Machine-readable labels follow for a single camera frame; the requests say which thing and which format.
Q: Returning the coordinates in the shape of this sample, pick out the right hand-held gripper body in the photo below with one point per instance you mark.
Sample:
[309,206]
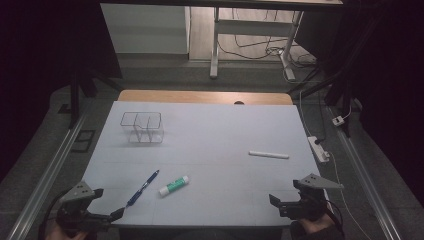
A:
[308,203]

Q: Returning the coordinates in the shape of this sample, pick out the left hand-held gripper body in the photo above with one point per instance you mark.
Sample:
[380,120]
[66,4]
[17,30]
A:
[75,208]

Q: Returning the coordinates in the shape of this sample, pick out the blue pen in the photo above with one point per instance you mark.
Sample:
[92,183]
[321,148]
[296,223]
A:
[141,189]

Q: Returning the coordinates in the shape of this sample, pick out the clear plastic pen organizer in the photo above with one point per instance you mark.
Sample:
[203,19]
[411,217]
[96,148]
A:
[142,128]

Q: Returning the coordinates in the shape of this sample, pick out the person's right hand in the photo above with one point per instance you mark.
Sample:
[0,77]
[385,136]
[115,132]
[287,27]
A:
[318,224]

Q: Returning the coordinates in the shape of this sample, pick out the person's left hand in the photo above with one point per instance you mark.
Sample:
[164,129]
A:
[63,234]

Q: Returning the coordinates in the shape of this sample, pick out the white power strip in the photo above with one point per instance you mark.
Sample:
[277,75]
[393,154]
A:
[317,149]

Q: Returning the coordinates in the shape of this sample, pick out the white green glue stick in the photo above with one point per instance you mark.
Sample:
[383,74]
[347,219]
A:
[174,186]

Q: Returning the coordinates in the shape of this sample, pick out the small white adapter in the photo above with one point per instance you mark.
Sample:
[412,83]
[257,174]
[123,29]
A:
[338,120]

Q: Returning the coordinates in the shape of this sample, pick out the white table mat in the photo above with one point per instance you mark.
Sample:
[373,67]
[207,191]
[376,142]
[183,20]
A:
[213,133]

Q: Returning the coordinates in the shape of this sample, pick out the black metal stand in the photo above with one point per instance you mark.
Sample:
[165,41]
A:
[333,90]
[75,96]

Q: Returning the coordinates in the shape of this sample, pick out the wooden table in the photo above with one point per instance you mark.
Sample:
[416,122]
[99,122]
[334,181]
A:
[200,96]

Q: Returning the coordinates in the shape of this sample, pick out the white cabinet panel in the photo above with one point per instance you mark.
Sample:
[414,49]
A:
[146,30]

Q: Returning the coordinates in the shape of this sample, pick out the aluminium rail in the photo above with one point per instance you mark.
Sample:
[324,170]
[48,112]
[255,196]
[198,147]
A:
[43,180]
[366,180]

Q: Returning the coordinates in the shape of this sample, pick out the black floor frame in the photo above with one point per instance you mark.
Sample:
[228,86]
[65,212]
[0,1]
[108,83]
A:
[83,140]

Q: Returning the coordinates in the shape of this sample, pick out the white desk frame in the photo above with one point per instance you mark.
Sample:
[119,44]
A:
[253,27]

